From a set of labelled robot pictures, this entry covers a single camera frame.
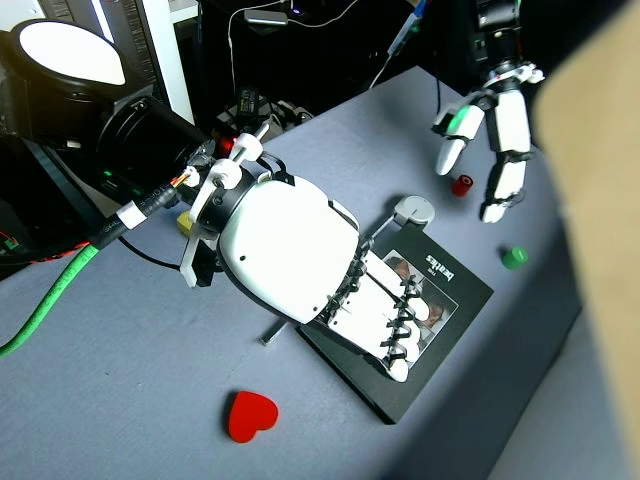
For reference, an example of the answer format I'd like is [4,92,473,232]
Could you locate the white power strip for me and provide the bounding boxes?
[214,99,316,146]

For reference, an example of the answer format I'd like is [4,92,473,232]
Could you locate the green cable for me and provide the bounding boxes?
[0,242,91,359]

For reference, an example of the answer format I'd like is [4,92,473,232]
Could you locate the white cable with blue connector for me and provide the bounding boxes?
[387,0,426,56]

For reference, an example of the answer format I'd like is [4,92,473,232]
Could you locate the beige blurred panel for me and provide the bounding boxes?
[532,0,640,480]

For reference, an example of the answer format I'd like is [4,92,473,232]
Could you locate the red heart block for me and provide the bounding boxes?
[223,389,280,445]

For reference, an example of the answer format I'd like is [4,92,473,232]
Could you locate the green cylinder block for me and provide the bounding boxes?
[501,245,530,270]

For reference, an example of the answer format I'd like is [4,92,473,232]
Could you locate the black power adapter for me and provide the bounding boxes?
[237,87,261,119]

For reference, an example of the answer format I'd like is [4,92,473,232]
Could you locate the computer tower case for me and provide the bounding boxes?
[34,0,196,126]

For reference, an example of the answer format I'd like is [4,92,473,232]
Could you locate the thin white cable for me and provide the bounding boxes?
[227,0,361,101]

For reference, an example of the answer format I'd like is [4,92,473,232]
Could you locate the grey flat device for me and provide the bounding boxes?
[243,9,290,26]

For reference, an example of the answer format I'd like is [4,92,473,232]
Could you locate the black Let It Be album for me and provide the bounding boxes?
[298,225,495,426]

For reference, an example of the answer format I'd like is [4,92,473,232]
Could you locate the grey table cloth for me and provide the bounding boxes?
[0,64,586,480]

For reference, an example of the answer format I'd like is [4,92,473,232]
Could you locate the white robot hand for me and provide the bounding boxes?
[431,88,535,225]
[216,174,432,385]

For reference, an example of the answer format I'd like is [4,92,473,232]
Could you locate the white round tape measure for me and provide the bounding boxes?
[258,193,435,346]

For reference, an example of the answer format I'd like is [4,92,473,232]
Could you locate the red black twisted cable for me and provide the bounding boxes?
[0,239,90,266]

